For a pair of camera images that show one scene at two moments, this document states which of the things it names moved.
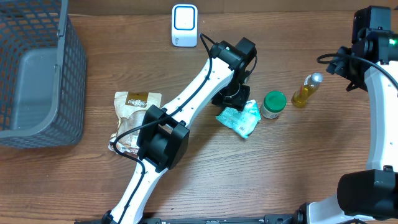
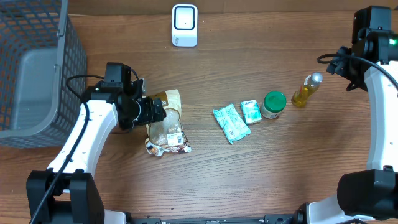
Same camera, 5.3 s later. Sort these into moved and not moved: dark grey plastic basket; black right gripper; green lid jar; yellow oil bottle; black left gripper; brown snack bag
Moved: black left gripper; brown snack bag
Not moved: black right gripper; dark grey plastic basket; green lid jar; yellow oil bottle
